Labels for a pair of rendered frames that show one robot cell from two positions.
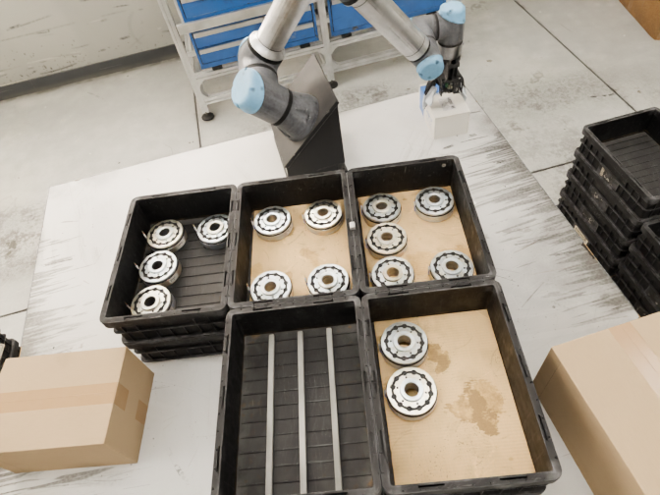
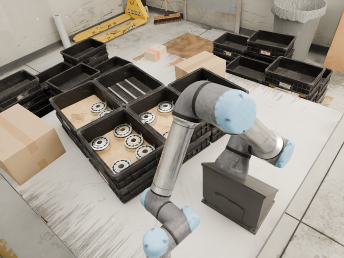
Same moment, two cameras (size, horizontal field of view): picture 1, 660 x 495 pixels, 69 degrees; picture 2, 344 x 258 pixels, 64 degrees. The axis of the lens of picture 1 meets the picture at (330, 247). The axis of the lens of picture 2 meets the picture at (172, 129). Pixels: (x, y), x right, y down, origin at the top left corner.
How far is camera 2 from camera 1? 180 cm
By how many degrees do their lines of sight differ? 79
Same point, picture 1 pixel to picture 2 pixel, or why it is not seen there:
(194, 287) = not seen: hidden behind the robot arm
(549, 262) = (64, 202)
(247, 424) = (143, 86)
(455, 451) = (81, 106)
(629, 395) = (29, 126)
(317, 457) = (119, 90)
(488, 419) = (73, 116)
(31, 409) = (201, 59)
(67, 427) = (187, 62)
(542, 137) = not seen: outside the picture
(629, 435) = (30, 118)
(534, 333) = (67, 168)
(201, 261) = not seen: hidden behind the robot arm
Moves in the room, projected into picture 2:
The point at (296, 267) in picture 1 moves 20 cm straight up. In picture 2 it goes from (166, 121) to (162, 92)
